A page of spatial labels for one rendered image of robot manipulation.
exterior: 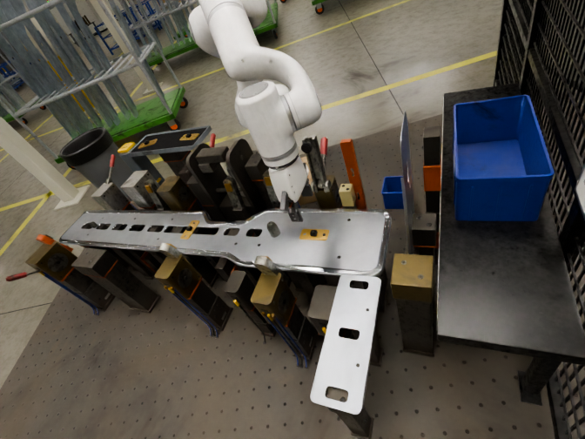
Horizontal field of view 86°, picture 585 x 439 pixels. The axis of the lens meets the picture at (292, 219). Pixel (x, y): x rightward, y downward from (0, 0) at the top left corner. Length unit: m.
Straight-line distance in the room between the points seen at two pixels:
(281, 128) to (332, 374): 0.50
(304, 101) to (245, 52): 0.16
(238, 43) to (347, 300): 0.60
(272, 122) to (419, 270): 0.42
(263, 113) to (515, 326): 0.59
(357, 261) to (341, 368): 0.26
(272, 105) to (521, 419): 0.88
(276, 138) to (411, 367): 0.71
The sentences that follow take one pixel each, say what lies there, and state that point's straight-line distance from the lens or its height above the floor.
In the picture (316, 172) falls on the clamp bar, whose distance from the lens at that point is 0.93.
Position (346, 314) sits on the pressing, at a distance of 0.74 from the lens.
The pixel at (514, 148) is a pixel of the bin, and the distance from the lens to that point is 1.04.
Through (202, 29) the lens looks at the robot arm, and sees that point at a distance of 1.02.
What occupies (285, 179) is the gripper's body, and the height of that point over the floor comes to 1.25.
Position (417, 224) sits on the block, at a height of 1.08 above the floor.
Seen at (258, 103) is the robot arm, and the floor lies 1.43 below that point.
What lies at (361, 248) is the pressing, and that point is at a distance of 0.83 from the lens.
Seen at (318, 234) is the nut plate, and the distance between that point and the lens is 0.89.
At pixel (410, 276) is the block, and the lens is 0.70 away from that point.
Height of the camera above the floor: 1.65
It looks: 42 degrees down
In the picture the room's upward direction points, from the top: 25 degrees counter-clockwise
